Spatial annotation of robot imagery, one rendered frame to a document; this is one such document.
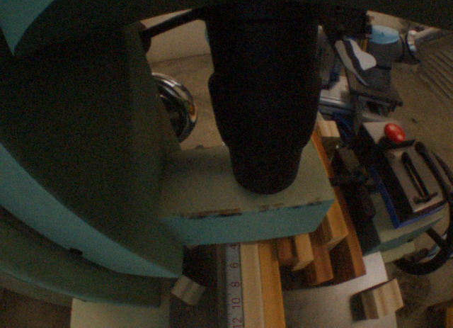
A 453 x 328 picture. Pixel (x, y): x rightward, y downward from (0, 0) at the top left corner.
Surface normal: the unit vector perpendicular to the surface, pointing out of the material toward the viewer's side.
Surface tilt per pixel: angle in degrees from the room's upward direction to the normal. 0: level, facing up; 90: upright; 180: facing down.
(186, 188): 0
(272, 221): 90
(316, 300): 0
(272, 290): 0
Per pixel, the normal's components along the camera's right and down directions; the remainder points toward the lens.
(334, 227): -0.14, -0.66
